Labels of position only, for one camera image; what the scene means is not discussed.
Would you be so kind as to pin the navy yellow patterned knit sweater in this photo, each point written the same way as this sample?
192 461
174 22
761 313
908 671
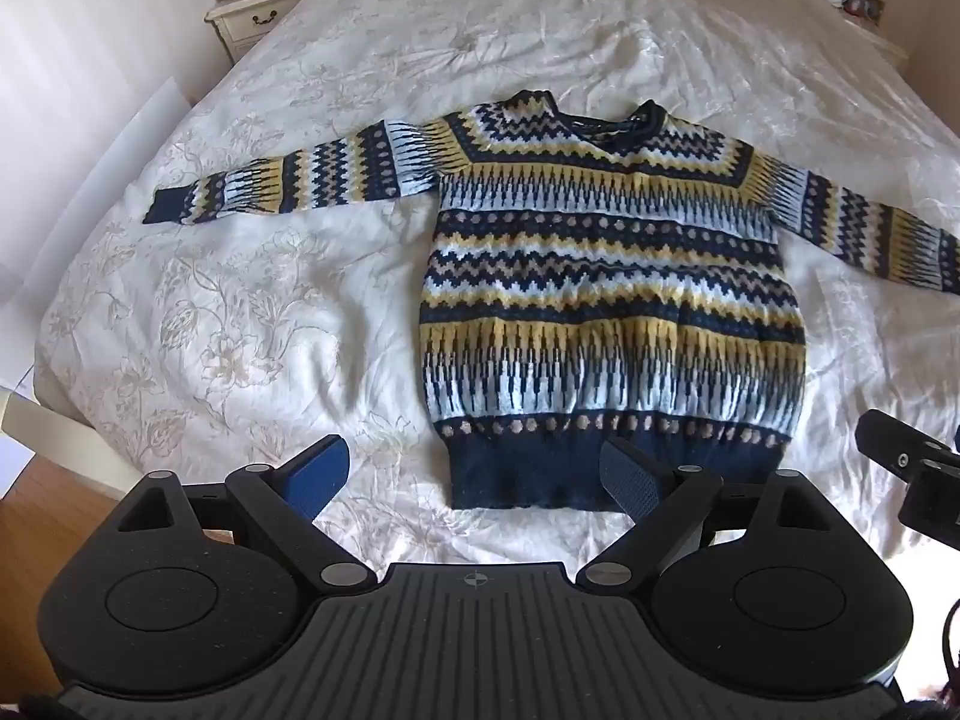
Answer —
607 300

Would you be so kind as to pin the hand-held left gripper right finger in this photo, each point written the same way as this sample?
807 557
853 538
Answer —
631 484

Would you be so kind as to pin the bed with white floral duvet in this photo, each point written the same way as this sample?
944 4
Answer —
262 300

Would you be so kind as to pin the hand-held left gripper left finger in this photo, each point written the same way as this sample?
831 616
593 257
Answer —
322 471

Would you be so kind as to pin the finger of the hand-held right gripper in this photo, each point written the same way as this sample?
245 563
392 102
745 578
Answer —
889 441
934 499

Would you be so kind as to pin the cream wooden nightstand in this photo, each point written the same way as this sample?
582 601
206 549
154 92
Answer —
255 19
877 37

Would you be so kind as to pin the small picture frame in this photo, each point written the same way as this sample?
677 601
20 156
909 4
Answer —
864 4

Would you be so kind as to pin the white furniture piece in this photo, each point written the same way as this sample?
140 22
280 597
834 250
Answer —
19 439

